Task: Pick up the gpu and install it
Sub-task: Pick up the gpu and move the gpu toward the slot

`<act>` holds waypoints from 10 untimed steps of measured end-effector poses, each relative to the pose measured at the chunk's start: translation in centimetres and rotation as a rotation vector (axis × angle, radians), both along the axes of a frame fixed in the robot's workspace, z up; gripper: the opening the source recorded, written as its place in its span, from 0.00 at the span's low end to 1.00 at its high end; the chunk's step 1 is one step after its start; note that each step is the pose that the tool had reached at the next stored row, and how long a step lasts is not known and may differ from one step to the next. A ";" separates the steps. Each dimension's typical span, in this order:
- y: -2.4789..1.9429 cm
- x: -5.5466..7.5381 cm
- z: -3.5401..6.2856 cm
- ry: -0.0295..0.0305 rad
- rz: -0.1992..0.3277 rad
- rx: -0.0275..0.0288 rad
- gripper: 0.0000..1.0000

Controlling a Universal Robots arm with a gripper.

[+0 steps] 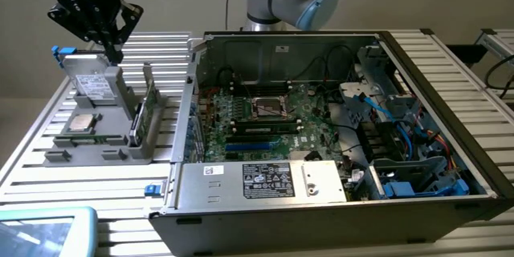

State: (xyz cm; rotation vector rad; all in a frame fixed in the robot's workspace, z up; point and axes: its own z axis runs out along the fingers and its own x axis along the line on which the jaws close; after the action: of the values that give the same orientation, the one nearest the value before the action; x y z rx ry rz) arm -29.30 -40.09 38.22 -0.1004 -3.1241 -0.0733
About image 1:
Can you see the silver cpu chip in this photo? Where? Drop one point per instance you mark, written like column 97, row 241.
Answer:
column 82, row 124

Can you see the blue plastic fan bracket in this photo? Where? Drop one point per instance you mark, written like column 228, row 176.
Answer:
column 400, row 190

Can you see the silver chipset heat sink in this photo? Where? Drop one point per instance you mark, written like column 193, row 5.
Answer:
column 301, row 156

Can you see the metal slat side table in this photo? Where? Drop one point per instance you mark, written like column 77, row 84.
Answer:
column 499, row 40

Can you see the short black expansion slot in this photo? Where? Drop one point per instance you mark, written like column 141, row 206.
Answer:
column 241, row 156

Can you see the long black expansion slot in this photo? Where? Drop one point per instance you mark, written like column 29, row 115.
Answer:
column 253, row 139

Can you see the open black pc case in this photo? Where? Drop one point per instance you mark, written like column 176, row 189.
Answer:
column 281, row 233

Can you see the grey parts rack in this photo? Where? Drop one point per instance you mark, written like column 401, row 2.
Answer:
column 109, row 154

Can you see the metal cpu socket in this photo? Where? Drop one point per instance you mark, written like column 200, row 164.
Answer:
column 270, row 107

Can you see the green motherboard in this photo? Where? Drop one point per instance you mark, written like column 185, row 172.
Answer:
column 308, row 112

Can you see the black ram slot bank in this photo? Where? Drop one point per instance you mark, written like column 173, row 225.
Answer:
column 268, row 89

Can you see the silver power supply unit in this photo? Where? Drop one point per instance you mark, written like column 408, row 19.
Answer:
column 225, row 187

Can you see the hard disk blue carrier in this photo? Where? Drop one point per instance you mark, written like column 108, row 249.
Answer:
column 90, row 79

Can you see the black ram stick white label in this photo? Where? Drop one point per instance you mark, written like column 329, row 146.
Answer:
column 265, row 130

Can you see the metal disk bay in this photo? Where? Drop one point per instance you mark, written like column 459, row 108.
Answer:
column 361, row 103

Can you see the teal teach pendant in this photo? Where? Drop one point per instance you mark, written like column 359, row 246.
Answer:
column 45, row 233

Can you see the blue case latch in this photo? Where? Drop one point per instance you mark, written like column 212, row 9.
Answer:
column 154, row 189

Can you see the blue expansion slot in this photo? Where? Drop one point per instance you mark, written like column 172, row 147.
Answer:
column 252, row 147

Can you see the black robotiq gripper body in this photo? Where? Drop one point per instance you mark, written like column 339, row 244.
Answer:
column 86, row 1

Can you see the green gpu card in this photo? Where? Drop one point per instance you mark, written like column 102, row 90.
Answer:
column 144, row 109

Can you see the green ram stick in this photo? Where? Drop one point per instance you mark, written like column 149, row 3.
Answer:
column 86, row 140

